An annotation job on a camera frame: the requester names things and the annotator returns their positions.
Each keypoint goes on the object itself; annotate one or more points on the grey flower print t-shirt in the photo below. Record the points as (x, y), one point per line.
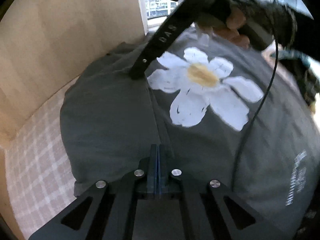
(112, 120)

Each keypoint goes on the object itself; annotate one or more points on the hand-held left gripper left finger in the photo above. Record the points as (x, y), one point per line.
(151, 180)

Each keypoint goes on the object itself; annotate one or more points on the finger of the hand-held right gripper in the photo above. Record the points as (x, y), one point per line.
(162, 42)

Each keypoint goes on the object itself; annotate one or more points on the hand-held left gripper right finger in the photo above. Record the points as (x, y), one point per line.
(162, 180)

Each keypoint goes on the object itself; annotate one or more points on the light plywood board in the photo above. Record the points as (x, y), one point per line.
(62, 42)

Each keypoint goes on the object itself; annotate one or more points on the apartment buildings outside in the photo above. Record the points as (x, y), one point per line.
(160, 5)

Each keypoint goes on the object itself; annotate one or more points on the cream window frame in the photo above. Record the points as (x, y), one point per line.
(142, 15)

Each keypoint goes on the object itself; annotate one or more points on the teal cloth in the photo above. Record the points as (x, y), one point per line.
(305, 60)

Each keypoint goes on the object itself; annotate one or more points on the person's right hand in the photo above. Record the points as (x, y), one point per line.
(235, 17)

